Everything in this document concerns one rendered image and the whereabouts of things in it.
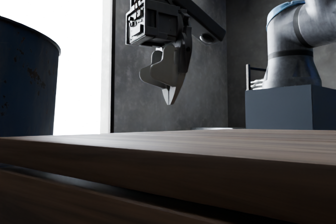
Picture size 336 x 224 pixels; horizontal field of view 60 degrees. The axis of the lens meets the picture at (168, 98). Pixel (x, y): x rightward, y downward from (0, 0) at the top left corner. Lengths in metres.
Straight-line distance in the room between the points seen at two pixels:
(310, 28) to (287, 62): 0.10
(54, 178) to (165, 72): 0.30
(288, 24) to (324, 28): 0.10
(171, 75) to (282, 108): 0.39
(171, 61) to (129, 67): 5.10
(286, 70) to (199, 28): 0.35
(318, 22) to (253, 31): 7.66
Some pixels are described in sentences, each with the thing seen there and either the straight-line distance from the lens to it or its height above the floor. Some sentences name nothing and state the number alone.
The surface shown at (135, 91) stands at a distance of 5.59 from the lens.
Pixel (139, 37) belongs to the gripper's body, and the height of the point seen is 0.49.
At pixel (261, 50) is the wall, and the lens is 8.21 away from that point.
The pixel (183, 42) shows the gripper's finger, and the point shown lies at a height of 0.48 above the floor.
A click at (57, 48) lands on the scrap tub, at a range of 0.49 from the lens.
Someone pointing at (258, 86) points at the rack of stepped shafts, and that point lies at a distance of 3.03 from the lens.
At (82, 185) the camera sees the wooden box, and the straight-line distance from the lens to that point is 0.17.
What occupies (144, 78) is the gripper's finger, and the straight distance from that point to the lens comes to 0.47.
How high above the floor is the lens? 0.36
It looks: 5 degrees up
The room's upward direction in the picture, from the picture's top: straight up
